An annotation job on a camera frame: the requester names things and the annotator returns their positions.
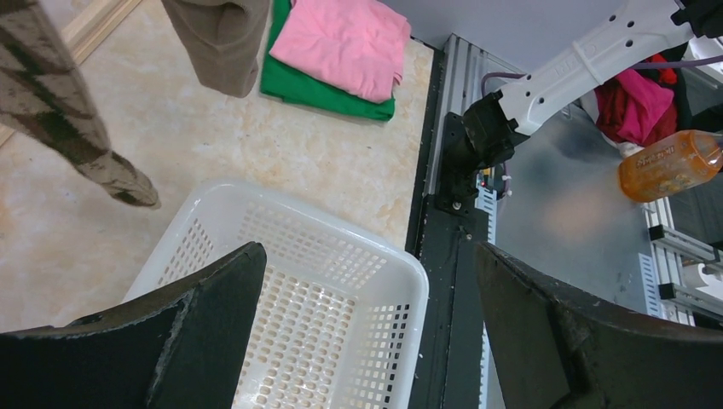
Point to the wooden drying rack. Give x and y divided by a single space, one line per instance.
84 25

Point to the green folded cloth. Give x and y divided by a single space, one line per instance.
292 86

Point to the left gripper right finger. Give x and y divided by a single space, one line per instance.
557 346

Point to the plain brown sock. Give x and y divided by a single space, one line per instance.
222 39

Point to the orange liquid bottle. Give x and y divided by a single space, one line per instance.
684 160

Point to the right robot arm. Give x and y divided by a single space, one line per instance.
488 131

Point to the brown argyle sock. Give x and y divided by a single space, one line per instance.
44 96

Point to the pink folded cloth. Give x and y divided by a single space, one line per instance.
355 46

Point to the red and pink cloth pile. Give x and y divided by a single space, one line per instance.
641 106

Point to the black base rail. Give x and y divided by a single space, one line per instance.
454 364

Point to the white plastic basket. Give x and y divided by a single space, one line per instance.
341 313

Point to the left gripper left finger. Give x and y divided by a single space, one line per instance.
180 346

